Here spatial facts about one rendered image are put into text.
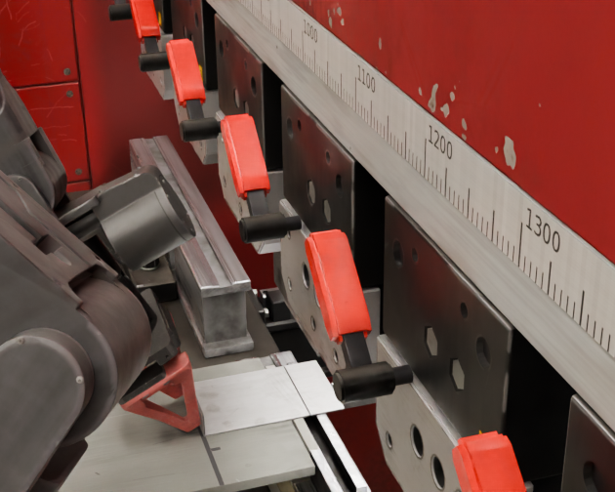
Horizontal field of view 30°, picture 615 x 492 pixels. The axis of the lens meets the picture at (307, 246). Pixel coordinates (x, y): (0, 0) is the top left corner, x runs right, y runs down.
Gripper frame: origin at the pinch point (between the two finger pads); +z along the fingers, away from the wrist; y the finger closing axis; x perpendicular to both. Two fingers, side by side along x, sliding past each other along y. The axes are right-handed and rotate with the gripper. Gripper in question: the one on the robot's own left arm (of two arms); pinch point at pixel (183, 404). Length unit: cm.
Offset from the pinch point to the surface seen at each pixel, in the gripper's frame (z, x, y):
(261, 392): 4.4, -6.1, 1.2
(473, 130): -32, -25, -42
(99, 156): 8, 1, 84
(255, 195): -21.3, -15.3, -15.1
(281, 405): 5.0, -7.2, -1.3
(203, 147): -13.6, -13.8, 14.5
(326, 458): 6.9, -8.4, -8.5
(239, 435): 3.0, -3.0, -4.3
